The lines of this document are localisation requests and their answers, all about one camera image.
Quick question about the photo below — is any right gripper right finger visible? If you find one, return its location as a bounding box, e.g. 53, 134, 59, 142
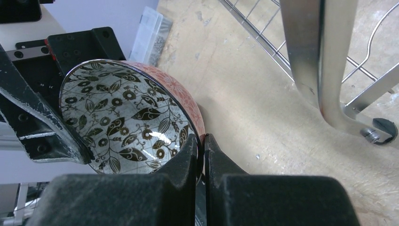
204, 134, 360, 226

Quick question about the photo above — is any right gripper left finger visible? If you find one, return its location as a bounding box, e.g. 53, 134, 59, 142
27, 134, 197, 226

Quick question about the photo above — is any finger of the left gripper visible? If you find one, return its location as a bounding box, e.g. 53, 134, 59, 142
0, 48, 94, 164

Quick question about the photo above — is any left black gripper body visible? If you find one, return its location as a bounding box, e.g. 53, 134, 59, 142
0, 0, 127, 104

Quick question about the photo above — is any black leaf patterned bowl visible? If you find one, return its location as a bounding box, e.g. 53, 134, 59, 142
59, 59, 205, 174

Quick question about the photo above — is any steel two-tier dish rack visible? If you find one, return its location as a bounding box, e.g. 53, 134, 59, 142
222, 0, 399, 148

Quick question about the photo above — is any clear plastic screw box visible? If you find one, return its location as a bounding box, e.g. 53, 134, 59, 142
129, 7, 173, 67

